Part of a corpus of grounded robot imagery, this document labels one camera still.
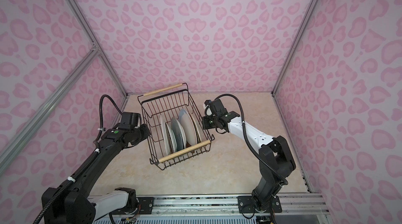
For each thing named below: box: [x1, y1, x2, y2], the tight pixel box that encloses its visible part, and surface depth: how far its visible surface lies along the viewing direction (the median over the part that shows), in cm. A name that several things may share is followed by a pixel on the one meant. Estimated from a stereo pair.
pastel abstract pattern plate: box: [179, 108, 198, 147], surface depth 84 cm
